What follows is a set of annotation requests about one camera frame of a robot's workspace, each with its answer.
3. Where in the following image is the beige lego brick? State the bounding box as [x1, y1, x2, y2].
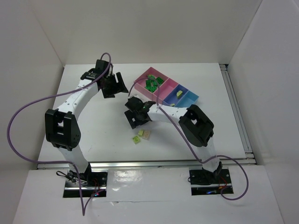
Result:
[142, 130, 151, 140]

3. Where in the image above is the long green lego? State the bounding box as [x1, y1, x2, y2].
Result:
[145, 86, 157, 93]

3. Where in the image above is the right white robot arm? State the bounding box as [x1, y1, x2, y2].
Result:
[125, 97, 222, 179]

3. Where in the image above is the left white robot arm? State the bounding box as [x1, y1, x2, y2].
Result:
[45, 59, 128, 181]

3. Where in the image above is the small lime lego brick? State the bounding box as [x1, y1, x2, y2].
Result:
[138, 130, 144, 137]

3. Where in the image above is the large pink container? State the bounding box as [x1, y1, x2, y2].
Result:
[134, 67, 168, 100]

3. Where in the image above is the dark blue container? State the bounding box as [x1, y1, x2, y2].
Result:
[163, 84, 189, 106]

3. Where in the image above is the small pink container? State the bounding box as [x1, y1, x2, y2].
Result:
[151, 78, 178, 104]

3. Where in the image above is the light blue container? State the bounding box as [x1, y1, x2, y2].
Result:
[175, 91, 199, 108]

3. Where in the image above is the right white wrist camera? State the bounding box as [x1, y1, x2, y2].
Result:
[130, 94, 142, 100]

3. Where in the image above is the aluminium front rail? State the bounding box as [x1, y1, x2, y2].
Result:
[37, 158, 256, 170]

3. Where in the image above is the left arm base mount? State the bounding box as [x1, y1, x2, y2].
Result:
[56, 171, 108, 198]

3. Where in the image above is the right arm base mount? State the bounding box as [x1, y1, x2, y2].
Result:
[187, 169, 234, 196]

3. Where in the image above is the aluminium side rail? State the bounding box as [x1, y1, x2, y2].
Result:
[219, 64, 256, 163]

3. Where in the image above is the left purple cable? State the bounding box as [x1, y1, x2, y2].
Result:
[7, 52, 113, 216]

